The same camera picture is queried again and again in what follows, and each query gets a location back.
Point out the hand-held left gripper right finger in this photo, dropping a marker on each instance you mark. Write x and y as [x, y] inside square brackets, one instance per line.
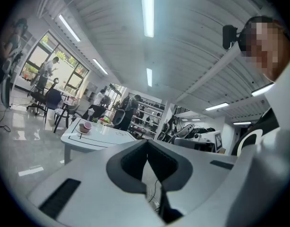
[180, 171]

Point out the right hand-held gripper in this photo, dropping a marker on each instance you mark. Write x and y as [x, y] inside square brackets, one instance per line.
[214, 141]

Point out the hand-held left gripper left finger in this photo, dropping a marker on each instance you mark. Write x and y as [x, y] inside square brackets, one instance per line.
[116, 171]

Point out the white plate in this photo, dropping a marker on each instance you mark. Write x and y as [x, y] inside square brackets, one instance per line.
[84, 133]

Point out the pink cup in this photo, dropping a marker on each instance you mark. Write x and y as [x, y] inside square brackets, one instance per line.
[87, 125]

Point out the brown bowl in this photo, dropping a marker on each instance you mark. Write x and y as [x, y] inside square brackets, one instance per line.
[81, 127]

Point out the green cushion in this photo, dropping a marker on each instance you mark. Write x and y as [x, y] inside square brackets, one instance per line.
[106, 120]

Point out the grey bucket-shaped shell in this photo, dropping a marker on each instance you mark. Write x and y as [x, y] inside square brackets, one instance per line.
[5, 93]
[118, 117]

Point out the leafy green potted plant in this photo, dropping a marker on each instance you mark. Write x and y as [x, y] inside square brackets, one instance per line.
[95, 120]

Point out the person's black printed shirt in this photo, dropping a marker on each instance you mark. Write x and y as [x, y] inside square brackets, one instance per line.
[270, 119]

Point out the lilac table lamp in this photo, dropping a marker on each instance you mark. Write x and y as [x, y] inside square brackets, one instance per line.
[91, 113]

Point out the white shelf with dark bags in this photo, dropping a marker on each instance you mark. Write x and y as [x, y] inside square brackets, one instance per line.
[147, 115]

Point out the grey chair with black legs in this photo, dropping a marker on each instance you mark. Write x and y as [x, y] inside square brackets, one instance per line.
[69, 112]

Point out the patterned seat cushion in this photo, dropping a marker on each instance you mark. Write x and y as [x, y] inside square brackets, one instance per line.
[61, 112]

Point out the blue plastic chair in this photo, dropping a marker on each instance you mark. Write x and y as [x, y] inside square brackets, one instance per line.
[53, 98]

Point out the person's face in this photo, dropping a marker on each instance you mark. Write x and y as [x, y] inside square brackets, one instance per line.
[265, 51]

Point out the black office chair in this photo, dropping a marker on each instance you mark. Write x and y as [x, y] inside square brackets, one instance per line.
[40, 96]

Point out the large black-framed window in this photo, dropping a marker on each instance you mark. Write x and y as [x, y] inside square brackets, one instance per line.
[36, 53]

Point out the white cubby shelf cabinet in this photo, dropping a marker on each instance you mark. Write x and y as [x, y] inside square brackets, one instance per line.
[27, 46]

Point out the black head-worn camera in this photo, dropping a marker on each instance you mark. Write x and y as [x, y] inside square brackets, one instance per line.
[228, 37]

